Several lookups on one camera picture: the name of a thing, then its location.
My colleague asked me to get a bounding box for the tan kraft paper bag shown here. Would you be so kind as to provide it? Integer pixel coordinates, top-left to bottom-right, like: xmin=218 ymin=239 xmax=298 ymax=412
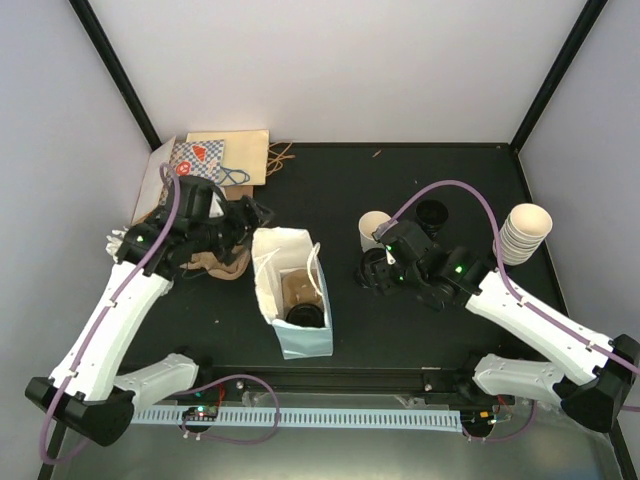
xmin=186 ymin=130 xmax=295 ymax=187

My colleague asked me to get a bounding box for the light blue paper bag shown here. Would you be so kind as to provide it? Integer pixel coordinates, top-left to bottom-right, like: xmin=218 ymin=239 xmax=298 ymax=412
xmin=251 ymin=227 xmax=334 ymax=360

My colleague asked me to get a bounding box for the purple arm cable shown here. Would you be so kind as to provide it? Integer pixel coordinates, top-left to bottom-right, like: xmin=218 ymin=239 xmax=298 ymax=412
xmin=38 ymin=162 xmax=182 ymax=466
xmin=374 ymin=179 xmax=640 ymax=376

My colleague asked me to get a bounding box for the brown kraft paper bag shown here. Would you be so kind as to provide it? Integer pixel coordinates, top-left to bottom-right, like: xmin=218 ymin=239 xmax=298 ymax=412
xmin=222 ymin=185 xmax=254 ymax=201

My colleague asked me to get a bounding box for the tall stack of paper cups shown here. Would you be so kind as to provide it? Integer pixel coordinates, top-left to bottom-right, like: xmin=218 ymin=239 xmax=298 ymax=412
xmin=493 ymin=203 xmax=553 ymax=266

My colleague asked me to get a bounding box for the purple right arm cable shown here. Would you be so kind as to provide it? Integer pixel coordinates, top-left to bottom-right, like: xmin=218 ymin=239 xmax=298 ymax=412
xmin=374 ymin=179 xmax=640 ymax=376

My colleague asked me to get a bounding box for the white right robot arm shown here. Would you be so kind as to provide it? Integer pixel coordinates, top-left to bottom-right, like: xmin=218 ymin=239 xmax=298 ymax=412
xmin=362 ymin=221 xmax=639 ymax=433

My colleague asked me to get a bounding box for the light blue slotted cable duct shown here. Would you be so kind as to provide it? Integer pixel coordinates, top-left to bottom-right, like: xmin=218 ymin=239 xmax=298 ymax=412
xmin=132 ymin=405 xmax=462 ymax=433

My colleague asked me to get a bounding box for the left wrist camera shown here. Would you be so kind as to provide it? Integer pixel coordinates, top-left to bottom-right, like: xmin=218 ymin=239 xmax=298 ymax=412
xmin=209 ymin=193 xmax=226 ymax=218

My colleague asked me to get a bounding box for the single black cup lid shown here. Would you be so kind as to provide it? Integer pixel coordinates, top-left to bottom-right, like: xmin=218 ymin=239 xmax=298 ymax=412
xmin=285 ymin=303 xmax=325 ymax=328

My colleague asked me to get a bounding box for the small electronics board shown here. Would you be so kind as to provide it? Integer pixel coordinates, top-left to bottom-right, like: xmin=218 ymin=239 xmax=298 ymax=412
xmin=182 ymin=405 xmax=219 ymax=422

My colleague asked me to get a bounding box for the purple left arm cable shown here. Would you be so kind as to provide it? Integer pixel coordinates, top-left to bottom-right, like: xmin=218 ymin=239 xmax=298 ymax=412
xmin=38 ymin=162 xmax=182 ymax=466

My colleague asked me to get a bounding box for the blue checkered paper bag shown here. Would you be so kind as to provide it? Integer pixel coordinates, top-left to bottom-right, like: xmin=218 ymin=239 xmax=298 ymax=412
xmin=169 ymin=140 xmax=251 ymax=186

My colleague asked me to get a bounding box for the white orange-edged paper bag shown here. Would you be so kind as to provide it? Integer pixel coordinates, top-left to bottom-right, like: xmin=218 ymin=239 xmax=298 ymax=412
xmin=131 ymin=137 xmax=176 ymax=224

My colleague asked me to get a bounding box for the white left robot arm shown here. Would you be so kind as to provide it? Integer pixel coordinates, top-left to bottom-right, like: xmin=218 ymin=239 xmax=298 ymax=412
xmin=25 ymin=176 xmax=274 ymax=446

